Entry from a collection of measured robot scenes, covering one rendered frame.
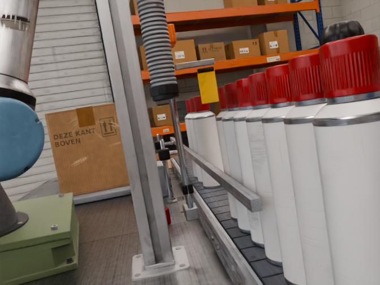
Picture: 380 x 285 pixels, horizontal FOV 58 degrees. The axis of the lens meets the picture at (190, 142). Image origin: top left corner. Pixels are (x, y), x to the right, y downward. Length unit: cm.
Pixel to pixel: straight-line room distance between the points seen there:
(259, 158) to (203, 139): 39
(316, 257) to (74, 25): 488
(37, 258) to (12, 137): 21
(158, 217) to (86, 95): 441
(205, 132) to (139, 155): 26
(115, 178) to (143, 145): 63
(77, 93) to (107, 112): 377
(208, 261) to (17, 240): 31
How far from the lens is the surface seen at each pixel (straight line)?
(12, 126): 54
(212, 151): 75
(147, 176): 53
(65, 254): 65
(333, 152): 22
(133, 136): 52
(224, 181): 46
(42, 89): 492
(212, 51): 467
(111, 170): 113
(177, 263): 55
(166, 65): 40
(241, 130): 41
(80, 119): 113
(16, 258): 64
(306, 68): 27
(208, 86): 59
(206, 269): 53
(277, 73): 32
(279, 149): 31
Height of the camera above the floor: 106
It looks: 5 degrees down
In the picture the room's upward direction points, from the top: 9 degrees counter-clockwise
